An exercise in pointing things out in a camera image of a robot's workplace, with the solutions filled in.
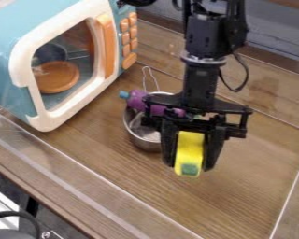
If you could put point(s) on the blue toy microwave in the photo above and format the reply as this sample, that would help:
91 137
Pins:
88 32

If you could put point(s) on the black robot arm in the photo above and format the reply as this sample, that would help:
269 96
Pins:
214 34

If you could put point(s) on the purple toy eggplant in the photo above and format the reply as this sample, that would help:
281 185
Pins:
134 100

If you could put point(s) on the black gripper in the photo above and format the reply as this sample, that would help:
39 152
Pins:
194 111

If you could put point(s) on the yellow toy banana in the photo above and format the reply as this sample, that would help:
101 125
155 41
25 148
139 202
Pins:
190 150

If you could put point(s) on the silver metal pot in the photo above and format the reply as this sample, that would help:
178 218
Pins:
144 137

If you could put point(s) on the orange plate in microwave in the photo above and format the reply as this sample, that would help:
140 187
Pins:
56 76

